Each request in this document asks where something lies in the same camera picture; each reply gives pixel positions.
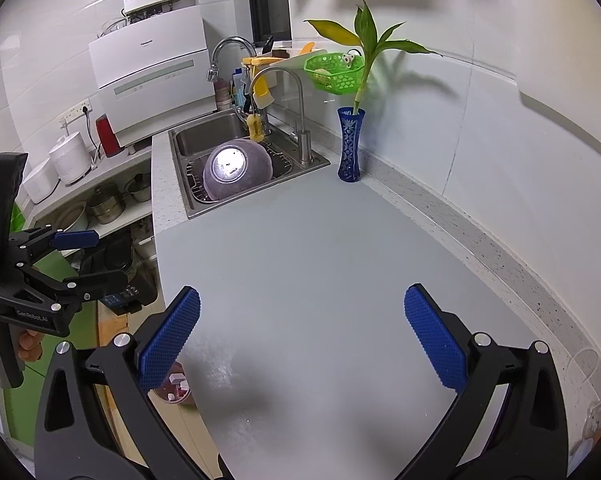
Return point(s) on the white countertop dishwasher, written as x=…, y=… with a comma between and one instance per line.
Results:
x=150, y=70

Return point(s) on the stainless steel double sink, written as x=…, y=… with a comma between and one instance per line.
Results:
x=200, y=135

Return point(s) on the white wall socket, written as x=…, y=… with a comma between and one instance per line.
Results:
x=75, y=111

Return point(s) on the stainless steel pot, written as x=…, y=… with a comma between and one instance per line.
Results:
x=106, y=205

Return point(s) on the steel pan with lid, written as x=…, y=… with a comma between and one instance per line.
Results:
x=139, y=187

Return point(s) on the green bamboo plant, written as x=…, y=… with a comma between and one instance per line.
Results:
x=365, y=35

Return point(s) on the pale plastic wash basin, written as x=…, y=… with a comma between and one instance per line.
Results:
x=73, y=217

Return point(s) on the white shelf unit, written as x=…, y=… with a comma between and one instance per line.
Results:
x=125, y=162

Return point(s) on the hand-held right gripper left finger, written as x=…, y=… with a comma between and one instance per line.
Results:
x=170, y=340

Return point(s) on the person's left hand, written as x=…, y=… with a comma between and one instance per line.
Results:
x=29, y=344

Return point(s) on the blue glass vase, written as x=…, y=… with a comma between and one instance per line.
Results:
x=350, y=150

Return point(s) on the purple bowl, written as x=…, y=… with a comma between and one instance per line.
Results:
x=255, y=172

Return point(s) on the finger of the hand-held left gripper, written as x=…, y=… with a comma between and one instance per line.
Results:
x=100, y=282
x=78, y=240

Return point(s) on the yellow sponge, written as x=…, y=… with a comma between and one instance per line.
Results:
x=255, y=127

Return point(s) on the chrome curved faucet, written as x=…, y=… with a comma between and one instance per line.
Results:
x=230, y=41

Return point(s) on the low white cooker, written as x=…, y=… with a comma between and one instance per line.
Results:
x=39, y=180

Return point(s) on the red kettle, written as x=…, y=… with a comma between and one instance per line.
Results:
x=108, y=135

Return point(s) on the brushed steel faucet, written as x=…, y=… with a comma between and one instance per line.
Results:
x=305, y=145

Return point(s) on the pink plastic basin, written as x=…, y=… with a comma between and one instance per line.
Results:
x=178, y=395

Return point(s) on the green plastic basket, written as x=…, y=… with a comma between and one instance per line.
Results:
x=340, y=80

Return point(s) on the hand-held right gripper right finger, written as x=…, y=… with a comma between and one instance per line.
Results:
x=435, y=340

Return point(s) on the tall white rice cooker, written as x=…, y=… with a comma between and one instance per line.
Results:
x=70, y=157

